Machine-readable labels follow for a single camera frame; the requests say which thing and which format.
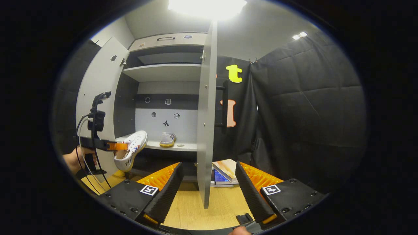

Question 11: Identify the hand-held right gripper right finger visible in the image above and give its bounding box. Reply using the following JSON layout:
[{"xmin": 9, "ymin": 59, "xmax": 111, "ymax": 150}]
[{"xmin": 235, "ymin": 161, "xmax": 327, "ymax": 229}]

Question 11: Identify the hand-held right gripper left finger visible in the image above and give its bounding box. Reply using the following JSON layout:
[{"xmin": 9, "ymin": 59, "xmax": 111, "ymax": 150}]
[{"xmin": 97, "ymin": 162, "xmax": 184, "ymax": 229}]

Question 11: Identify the white canvas shoe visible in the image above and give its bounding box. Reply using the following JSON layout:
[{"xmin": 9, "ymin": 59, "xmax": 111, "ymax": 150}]
[
  {"xmin": 114, "ymin": 131, "xmax": 149, "ymax": 172},
  {"xmin": 159, "ymin": 132, "xmax": 177, "ymax": 148}
]

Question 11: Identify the grey cabinet door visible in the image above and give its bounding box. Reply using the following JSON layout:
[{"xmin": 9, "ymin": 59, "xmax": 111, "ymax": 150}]
[
  {"xmin": 196, "ymin": 20, "xmax": 218, "ymax": 209},
  {"xmin": 76, "ymin": 37, "xmax": 131, "ymax": 178}
]

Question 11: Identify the grey shoe cabinet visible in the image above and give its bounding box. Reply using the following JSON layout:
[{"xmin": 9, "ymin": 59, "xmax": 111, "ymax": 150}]
[{"xmin": 114, "ymin": 32, "xmax": 209, "ymax": 181}]

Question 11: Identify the grey cabinet drawer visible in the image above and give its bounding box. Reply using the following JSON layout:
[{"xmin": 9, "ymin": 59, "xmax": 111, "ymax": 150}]
[{"xmin": 129, "ymin": 32, "xmax": 208, "ymax": 52}]

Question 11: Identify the white book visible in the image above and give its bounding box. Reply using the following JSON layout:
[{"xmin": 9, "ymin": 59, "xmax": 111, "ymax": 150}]
[{"xmin": 211, "ymin": 179, "xmax": 240, "ymax": 187}]

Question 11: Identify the black backdrop cloth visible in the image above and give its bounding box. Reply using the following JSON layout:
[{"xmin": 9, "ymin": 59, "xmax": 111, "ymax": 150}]
[
  {"xmin": 52, "ymin": 39, "xmax": 102, "ymax": 154},
  {"xmin": 214, "ymin": 29, "xmax": 368, "ymax": 195}
]

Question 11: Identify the tan cover book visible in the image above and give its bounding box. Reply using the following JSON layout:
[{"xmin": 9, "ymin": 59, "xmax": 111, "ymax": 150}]
[{"xmin": 212, "ymin": 159, "xmax": 238, "ymax": 183}]

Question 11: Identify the large ceiling light panel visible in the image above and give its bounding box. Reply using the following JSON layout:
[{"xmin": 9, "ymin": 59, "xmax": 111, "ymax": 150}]
[{"xmin": 168, "ymin": 0, "xmax": 248, "ymax": 21}]

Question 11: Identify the black cable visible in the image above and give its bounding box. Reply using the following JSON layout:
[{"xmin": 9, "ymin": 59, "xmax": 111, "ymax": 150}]
[{"xmin": 76, "ymin": 114, "xmax": 112, "ymax": 194}]

